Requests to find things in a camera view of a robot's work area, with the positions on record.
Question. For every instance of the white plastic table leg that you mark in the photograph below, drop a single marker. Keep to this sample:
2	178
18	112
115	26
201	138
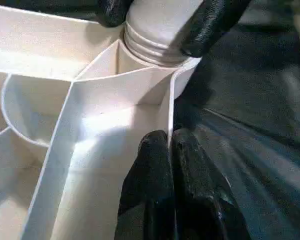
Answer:
160	25

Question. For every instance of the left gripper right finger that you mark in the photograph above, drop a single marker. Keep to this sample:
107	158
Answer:
205	200

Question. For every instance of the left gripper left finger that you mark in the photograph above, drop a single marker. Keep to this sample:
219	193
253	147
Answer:
147	195

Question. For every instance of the white plastic table top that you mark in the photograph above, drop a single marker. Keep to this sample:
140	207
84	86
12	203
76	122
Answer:
65	100

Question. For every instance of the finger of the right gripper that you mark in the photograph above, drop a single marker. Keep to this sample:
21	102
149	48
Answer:
210	25
112	12

